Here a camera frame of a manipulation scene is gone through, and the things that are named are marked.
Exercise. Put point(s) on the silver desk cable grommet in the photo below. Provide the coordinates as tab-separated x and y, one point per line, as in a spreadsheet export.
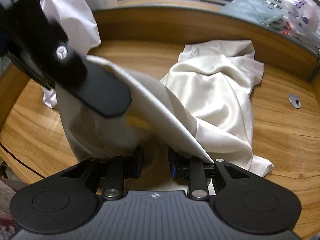
295	101

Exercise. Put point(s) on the lavender white garment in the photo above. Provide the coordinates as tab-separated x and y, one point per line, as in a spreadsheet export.
77	20

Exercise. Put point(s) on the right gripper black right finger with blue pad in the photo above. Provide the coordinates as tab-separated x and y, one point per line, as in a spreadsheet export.
191	169

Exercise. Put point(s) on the cream white jacket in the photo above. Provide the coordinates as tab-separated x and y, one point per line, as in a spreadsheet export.
213	81

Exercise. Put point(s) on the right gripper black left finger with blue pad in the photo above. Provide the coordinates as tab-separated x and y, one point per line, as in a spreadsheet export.
116	170

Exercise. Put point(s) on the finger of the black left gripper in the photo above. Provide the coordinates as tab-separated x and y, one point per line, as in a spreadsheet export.
100	90

